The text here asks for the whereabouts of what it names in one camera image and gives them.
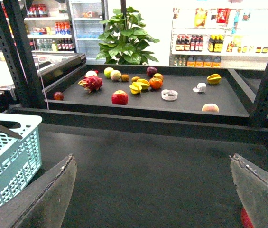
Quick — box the yellow starfruit behind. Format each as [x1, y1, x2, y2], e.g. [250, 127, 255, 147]
[136, 78, 150, 90]

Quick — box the pink dragon fruit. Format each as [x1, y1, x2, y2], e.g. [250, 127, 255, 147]
[78, 76, 103, 93]

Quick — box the white tape ring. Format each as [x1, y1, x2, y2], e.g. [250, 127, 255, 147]
[161, 89, 178, 101]

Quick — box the green apple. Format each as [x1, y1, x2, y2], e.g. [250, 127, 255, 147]
[104, 67, 114, 78]

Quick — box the red fruit at bottom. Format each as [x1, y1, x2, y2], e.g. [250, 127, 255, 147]
[240, 208, 254, 228]

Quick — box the pale round melon fruit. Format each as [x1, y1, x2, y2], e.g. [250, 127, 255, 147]
[110, 70, 121, 81]

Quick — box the red apple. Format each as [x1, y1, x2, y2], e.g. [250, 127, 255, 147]
[111, 90, 129, 105]

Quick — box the yellow green starfruit right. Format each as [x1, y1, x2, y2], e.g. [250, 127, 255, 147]
[207, 74, 222, 85]

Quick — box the brown kiwi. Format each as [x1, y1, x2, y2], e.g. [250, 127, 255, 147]
[121, 74, 130, 82]
[131, 76, 140, 83]

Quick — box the black display tray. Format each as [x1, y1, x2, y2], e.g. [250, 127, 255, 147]
[46, 65, 253, 119]

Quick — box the white paper roll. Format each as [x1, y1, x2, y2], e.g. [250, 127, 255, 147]
[193, 83, 207, 93]

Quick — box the white store shelf right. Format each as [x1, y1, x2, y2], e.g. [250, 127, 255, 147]
[169, 0, 268, 70]

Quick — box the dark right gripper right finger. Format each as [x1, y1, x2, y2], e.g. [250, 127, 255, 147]
[230, 154, 268, 228]

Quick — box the green potted plant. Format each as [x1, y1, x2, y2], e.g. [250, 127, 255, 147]
[96, 7, 159, 65]

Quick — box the black perforated shelf post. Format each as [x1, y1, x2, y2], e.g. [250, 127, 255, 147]
[0, 0, 46, 109]

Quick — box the glass door refrigerator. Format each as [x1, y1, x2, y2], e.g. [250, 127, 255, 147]
[68, 0, 108, 62]

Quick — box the red green mango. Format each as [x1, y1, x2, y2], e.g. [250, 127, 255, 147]
[153, 73, 164, 81]

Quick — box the pale peach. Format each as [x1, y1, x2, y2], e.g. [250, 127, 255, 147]
[202, 103, 219, 113]

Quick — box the small red plum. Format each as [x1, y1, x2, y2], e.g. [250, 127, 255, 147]
[53, 92, 64, 101]

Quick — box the yellow starfruit front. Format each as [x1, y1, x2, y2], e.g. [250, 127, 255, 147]
[129, 82, 142, 95]

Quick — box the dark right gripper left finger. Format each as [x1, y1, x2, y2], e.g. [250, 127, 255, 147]
[0, 154, 77, 228]

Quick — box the light blue plastic basket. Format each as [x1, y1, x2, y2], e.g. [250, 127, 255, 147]
[0, 113, 42, 206]

